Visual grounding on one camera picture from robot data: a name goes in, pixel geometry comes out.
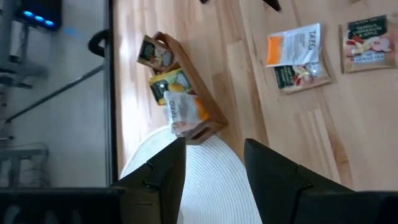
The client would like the yellow lemon lime tea bag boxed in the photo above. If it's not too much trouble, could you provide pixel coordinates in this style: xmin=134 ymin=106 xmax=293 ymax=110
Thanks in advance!
xmin=148 ymin=68 xmax=194 ymax=106

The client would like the black device with blue lights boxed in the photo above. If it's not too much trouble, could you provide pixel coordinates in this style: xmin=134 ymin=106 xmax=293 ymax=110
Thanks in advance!
xmin=15 ymin=0 xmax=63 ymax=32

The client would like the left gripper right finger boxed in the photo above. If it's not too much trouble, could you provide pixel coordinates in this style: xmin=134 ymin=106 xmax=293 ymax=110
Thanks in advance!
xmin=244 ymin=138 xmax=354 ymax=224

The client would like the gold vanilla cinnamon tea bag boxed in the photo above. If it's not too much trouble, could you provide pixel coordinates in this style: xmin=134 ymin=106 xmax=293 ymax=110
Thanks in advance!
xmin=338 ymin=14 xmax=397 ymax=75
xmin=136 ymin=34 xmax=175 ymax=74
xmin=273 ymin=60 xmax=333 ymax=95

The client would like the wooden three-compartment tray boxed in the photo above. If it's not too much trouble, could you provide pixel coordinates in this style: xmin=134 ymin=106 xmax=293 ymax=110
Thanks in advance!
xmin=136 ymin=30 xmax=229 ymax=146

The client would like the white orange Tazo tea bag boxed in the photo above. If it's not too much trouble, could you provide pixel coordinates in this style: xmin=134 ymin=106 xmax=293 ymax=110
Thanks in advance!
xmin=163 ymin=90 xmax=210 ymax=135
xmin=266 ymin=22 xmax=323 ymax=68

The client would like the black frame bracket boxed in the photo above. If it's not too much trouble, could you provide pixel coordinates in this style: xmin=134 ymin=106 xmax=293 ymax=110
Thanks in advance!
xmin=88 ymin=29 xmax=110 ymax=58

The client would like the white round woven placemat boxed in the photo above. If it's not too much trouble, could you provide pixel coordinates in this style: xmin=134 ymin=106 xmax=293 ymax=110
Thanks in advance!
xmin=119 ymin=126 xmax=264 ymax=224

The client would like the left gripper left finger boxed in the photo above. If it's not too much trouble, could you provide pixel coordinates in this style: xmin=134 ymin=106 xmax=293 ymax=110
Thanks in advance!
xmin=111 ymin=137 xmax=187 ymax=224

